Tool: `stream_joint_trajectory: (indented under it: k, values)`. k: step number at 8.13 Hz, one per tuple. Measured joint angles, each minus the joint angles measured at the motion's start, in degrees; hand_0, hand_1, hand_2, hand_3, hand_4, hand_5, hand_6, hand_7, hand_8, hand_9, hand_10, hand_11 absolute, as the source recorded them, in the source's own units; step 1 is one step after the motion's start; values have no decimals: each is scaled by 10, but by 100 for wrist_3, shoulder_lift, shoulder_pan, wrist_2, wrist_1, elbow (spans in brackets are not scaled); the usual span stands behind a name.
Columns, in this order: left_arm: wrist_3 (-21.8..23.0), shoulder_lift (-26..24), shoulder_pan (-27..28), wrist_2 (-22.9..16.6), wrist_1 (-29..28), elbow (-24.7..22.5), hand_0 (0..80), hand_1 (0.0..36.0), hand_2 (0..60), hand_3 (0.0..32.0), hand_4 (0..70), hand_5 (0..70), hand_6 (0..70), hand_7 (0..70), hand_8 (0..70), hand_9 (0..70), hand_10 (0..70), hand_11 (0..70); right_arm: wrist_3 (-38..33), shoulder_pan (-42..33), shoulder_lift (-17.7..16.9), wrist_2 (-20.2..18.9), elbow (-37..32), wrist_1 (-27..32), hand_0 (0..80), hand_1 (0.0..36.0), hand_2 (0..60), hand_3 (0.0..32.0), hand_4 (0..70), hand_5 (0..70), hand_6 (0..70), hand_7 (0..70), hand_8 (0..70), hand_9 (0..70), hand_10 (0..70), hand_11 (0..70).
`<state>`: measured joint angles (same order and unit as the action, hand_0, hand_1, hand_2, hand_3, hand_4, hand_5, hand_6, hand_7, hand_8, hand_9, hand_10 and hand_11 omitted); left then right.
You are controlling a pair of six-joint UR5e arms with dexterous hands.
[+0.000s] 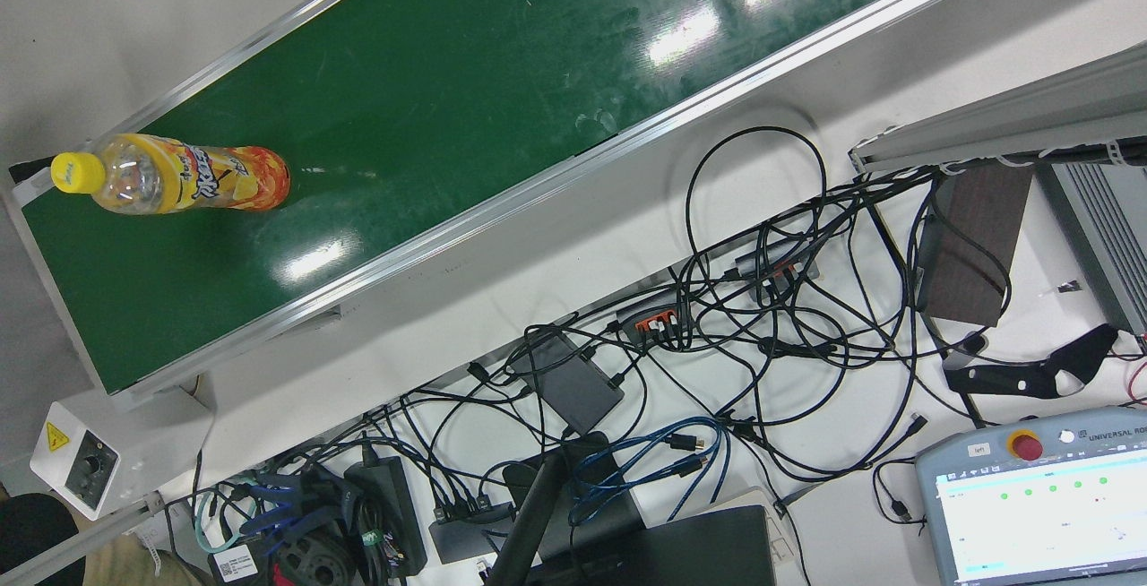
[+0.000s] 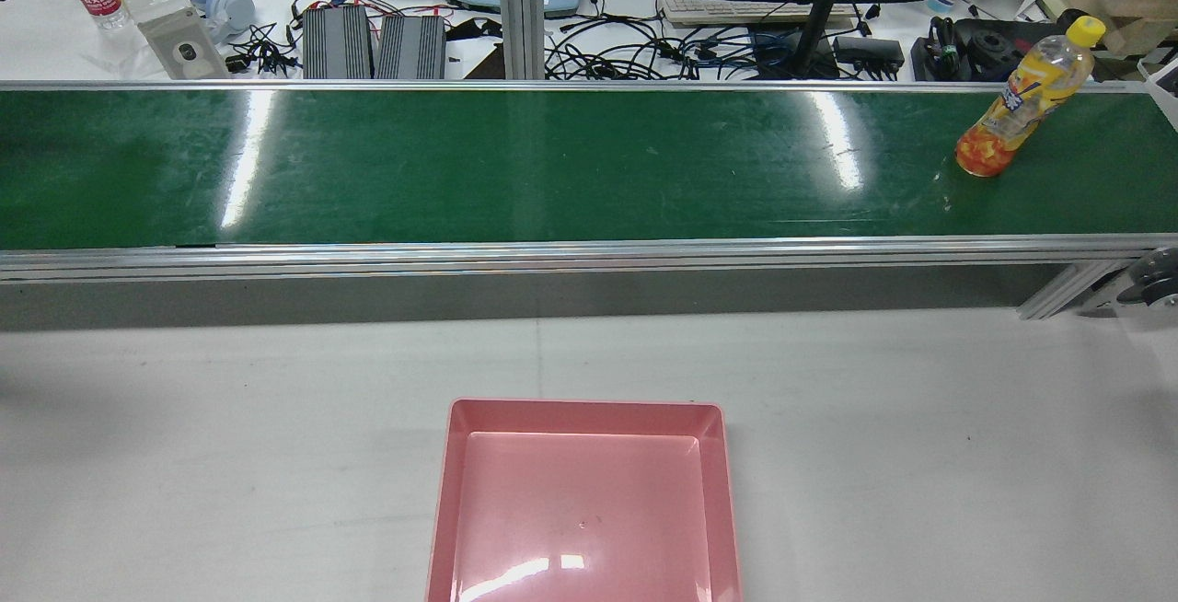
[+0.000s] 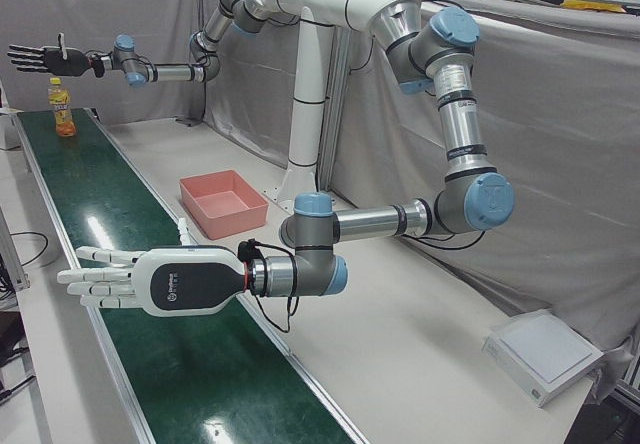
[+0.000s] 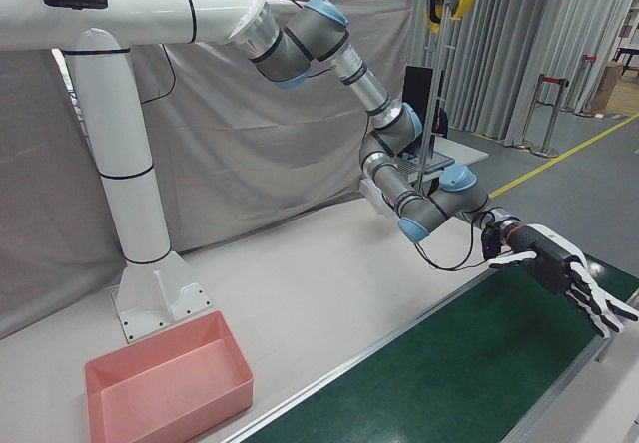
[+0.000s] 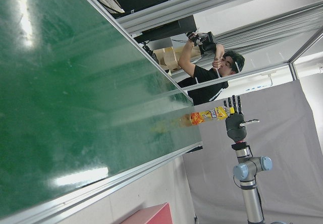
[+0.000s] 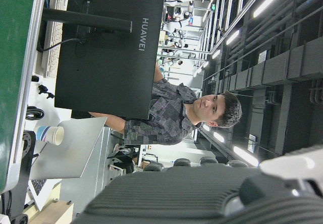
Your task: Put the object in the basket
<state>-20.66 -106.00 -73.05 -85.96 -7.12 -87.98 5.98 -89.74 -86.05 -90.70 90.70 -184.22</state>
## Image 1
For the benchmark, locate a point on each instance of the black Huawei monitor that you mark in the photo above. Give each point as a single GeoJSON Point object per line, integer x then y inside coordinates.
{"type": "Point", "coordinates": [699, 550]}

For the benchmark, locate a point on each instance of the tan fabric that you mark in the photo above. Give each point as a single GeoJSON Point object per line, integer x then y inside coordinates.
{"type": "Point", "coordinates": [116, 568]}

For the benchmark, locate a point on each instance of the orange drink bottle yellow cap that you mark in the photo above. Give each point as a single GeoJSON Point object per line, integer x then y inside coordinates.
{"type": "Point", "coordinates": [179, 178]}

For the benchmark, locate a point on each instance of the grey hub orange ports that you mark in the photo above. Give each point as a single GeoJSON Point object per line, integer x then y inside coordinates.
{"type": "Point", "coordinates": [650, 313]}

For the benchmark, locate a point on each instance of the grey usb hub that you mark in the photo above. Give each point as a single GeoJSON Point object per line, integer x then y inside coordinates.
{"type": "Point", "coordinates": [778, 256]}

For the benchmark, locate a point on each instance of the grey finned metal box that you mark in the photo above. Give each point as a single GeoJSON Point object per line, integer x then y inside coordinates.
{"type": "Point", "coordinates": [1107, 236]}

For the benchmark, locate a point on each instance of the white conveyor control box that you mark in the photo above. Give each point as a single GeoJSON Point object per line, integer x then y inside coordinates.
{"type": "Point", "coordinates": [134, 443]}

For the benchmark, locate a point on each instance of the black power adapter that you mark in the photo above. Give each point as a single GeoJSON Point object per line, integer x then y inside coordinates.
{"type": "Point", "coordinates": [385, 496]}

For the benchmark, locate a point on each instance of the aluminium rail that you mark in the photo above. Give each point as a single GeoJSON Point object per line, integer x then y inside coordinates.
{"type": "Point", "coordinates": [81, 541]}

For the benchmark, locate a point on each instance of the brown wooden block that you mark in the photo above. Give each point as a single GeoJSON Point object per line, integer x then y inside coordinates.
{"type": "Point", "coordinates": [972, 254]}

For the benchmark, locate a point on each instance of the black round flange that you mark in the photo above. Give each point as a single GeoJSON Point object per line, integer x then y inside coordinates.
{"type": "Point", "coordinates": [314, 564]}

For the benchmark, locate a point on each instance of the white QR label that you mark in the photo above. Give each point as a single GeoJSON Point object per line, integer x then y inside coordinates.
{"type": "Point", "coordinates": [237, 562]}

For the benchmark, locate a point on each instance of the black monitor stand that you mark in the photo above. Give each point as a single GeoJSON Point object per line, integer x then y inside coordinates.
{"type": "Point", "coordinates": [529, 514]}

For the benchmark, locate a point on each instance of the aluminium profile beam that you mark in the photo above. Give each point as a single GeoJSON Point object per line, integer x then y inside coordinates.
{"type": "Point", "coordinates": [1013, 124]}

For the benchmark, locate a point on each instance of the grey robot teach pendant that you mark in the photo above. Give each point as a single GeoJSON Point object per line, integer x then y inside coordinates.
{"type": "Point", "coordinates": [1030, 514]}

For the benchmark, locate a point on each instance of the black flat bracket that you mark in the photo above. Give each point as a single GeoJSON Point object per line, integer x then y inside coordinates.
{"type": "Point", "coordinates": [1004, 380]}

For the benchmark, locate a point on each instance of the dark grey flat box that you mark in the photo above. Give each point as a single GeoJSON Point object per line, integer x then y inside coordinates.
{"type": "Point", "coordinates": [573, 384]}

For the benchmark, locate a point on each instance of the black rounded object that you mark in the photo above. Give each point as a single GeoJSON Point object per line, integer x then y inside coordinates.
{"type": "Point", "coordinates": [27, 532]}

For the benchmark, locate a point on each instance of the black multiport hub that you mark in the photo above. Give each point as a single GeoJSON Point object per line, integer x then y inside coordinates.
{"type": "Point", "coordinates": [466, 537]}

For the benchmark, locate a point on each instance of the green conveyor belt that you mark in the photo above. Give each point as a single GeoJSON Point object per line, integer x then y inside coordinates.
{"type": "Point", "coordinates": [430, 120]}

